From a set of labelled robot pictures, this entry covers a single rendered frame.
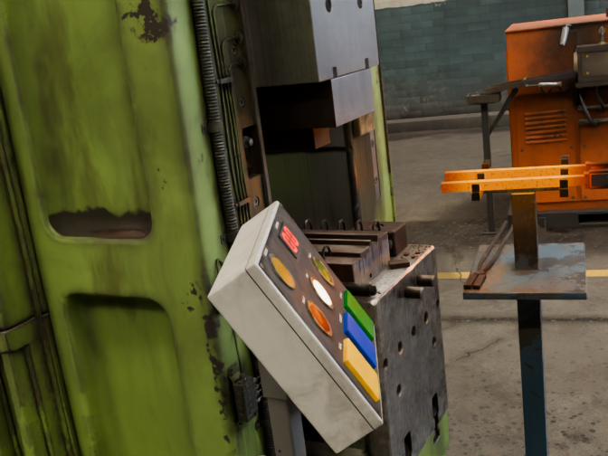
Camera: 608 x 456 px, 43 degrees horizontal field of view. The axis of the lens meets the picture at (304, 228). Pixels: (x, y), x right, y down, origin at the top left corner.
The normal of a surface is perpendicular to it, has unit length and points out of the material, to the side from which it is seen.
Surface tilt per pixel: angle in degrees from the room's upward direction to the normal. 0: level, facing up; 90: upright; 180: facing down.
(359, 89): 90
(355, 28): 90
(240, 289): 90
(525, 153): 90
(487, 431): 0
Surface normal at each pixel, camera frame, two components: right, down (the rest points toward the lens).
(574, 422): -0.12, -0.96
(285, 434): -0.47, 0.29
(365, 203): 0.88, 0.02
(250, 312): -0.05, 0.27
